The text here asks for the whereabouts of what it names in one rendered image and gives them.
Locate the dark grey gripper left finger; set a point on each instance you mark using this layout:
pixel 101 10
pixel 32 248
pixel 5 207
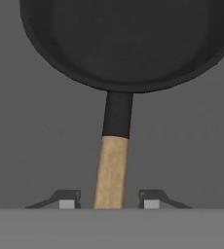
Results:
pixel 68 197

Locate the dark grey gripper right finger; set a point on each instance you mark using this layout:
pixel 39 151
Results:
pixel 151 197

